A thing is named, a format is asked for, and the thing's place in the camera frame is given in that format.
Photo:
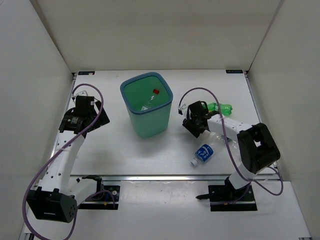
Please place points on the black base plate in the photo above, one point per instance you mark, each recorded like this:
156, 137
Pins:
108, 200
244, 201

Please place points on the green plastic waste bin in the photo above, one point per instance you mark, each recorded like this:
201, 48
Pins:
135, 92

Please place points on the corner label sticker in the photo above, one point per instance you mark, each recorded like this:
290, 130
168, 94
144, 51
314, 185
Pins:
234, 71
86, 73

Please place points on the clear bottle red cap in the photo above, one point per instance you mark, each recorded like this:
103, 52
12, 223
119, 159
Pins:
150, 103

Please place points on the right corner label sticker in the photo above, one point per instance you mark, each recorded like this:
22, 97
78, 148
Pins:
234, 71

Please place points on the clear bottle black label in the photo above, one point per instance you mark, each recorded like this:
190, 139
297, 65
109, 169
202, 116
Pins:
184, 111

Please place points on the left corner label sticker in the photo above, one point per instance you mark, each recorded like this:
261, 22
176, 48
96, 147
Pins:
86, 73

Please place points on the clear bottle blue label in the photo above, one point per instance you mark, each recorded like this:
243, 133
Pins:
211, 146

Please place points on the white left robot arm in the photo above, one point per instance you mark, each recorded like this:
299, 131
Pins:
53, 199

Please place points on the green plastic bottle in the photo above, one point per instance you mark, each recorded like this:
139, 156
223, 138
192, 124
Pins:
226, 109

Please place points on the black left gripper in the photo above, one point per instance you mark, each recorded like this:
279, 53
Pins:
103, 119

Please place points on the aluminium rail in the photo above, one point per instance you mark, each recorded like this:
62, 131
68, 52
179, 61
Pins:
164, 178

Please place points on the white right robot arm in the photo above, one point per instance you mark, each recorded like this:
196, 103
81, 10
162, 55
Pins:
251, 148

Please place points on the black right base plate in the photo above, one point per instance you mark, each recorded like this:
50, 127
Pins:
244, 201

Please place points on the clear bottle green label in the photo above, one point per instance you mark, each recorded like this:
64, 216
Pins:
221, 142

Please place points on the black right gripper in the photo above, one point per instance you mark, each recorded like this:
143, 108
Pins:
189, 123

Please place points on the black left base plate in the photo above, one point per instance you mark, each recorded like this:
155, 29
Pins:
108, 200

